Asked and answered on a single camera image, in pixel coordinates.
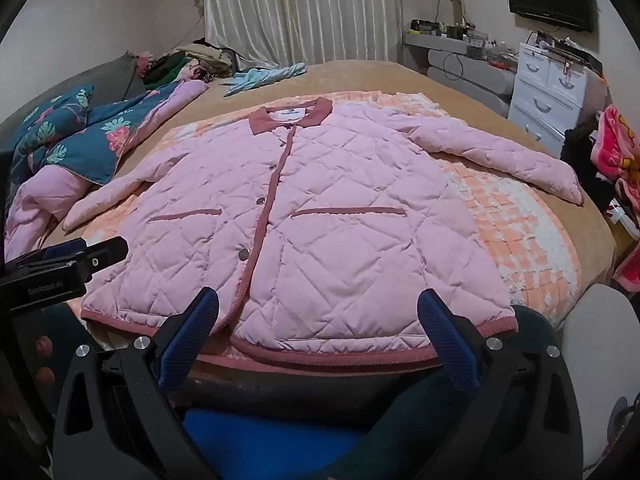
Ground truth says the pink quilted jacket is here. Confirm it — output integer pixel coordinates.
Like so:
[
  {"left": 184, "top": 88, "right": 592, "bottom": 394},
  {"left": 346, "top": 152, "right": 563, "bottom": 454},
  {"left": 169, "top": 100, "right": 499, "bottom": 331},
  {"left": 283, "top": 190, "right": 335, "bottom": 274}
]
[{"left": 62, "top": 99, "right": 586, "bottom": 373}]

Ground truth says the beige table mirror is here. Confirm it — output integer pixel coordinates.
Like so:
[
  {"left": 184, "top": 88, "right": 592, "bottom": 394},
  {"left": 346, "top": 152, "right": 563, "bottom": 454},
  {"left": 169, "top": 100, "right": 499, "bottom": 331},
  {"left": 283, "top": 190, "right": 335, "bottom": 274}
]
[{"left": 437, "top": 0, "right": 468, "bottom": 28}]

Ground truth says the white pleated curtain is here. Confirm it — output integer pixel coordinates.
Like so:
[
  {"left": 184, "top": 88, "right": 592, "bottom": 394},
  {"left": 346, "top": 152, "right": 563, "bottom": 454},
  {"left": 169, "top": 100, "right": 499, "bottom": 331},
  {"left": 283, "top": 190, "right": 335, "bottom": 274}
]
[{"left": 202, "top": 0, "right": 403, "bottom": 66}]

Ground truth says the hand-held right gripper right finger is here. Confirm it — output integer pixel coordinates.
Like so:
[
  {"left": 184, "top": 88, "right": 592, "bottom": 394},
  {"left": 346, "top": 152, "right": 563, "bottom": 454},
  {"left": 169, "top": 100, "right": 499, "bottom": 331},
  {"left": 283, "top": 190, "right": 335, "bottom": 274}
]
[{"left": 417, "top": 287, "right": 586, "bottom": 480}]

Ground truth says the white round chair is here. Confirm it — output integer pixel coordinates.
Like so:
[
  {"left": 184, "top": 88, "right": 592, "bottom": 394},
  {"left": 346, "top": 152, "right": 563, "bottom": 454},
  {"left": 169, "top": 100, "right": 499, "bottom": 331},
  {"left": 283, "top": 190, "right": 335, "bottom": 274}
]
[{"left": 562, "top": 282, "right": 640, "bottom": 466}]

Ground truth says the pink printed blanket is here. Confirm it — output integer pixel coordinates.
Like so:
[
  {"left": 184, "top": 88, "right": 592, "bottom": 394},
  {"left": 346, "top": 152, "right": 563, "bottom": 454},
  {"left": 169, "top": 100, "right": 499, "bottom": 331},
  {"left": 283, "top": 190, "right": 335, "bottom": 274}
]
[{"left": 590, "top": 105, "right": 640, "bottom": 291}]

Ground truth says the pile of mixed clothes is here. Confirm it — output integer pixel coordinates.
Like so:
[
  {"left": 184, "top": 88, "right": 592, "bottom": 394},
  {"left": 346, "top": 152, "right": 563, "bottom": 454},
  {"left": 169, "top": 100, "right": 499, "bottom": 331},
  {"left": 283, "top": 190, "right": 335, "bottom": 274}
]
[{"left": 135, "top": 37, "right": 238, "bottom": 86}]

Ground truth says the tan covered bed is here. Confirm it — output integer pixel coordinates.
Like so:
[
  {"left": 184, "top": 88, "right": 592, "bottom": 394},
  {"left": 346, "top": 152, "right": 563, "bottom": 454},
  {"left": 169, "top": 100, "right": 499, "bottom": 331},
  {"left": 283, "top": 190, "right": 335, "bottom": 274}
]
[{"left": 37, "top": 60, "right": 618, "bottom": 361}]

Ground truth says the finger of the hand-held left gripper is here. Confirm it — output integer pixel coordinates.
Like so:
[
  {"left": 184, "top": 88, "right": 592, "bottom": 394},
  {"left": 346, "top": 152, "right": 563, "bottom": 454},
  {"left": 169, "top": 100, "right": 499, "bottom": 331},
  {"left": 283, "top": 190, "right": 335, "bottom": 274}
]
[{"left": 10, "top": 236, "right": 128, "bottom": 281}]

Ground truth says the black cloth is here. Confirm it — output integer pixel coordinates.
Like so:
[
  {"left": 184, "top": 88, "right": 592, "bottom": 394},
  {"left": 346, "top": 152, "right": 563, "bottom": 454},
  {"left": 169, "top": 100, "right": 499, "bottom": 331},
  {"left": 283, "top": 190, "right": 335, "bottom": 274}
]
[{"left": 560, "top": 122, "right": 616, "bottom": 211}]

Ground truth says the white drawer cabinet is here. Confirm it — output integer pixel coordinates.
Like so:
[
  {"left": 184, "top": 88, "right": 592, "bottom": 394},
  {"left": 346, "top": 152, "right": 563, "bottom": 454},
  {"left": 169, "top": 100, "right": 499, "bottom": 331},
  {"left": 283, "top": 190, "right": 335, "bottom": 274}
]
[{"left": 507, "top": 42, "right": 588, "bottom": 158}]

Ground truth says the cluster of small toiletries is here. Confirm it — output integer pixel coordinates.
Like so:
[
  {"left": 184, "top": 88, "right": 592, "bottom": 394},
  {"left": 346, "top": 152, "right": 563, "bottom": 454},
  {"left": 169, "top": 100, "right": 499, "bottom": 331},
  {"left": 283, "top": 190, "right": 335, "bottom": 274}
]
[{"left": 410, "top": 17, "right": 516, "bottom": 61}]

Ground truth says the grey pillow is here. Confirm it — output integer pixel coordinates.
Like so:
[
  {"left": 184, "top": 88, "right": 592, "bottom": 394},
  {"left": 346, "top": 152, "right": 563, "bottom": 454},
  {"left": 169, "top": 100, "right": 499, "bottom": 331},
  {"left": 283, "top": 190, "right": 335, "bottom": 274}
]
[{"left": 75, "top": 52, "right": 151, "bottom": 106}]

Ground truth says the orange checked blanket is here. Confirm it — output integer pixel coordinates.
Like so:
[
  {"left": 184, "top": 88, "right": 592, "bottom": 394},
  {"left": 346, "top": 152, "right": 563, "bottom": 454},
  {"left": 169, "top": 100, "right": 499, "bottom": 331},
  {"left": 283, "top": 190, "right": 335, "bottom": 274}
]
[{"left": 80, "top": 90, "right": 583, "bottom": 376}]

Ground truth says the grey curved dresser shelf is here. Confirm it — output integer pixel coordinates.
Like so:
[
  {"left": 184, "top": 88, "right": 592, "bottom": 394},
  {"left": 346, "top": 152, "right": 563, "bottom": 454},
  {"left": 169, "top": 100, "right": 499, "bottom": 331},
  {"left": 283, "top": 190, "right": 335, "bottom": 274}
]
[{"left": 402, "top": 30, "right": 516, "bottom": 116}]

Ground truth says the light blue cloth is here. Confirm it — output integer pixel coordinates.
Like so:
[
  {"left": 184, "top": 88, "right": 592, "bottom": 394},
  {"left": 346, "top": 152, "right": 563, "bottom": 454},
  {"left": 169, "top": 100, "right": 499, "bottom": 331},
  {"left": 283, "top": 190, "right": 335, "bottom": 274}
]
[{"left": 222, "top": 62, "right": 308, "bottom": 97}]

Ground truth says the blue floral quilt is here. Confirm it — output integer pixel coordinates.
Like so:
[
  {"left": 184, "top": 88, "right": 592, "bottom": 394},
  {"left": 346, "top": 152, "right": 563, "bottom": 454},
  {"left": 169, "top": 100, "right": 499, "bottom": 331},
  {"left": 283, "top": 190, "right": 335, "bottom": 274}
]
[{"left": 5, "top": 80, "right": 211, "bottom": 261}]

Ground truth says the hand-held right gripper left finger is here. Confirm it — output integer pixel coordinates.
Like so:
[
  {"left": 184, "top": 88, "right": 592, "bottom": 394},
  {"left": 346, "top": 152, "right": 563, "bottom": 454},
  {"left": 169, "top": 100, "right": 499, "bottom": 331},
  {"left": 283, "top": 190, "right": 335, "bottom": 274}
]
[{"left": 52, "top": 286, "right": 221, "bottom": 480}]

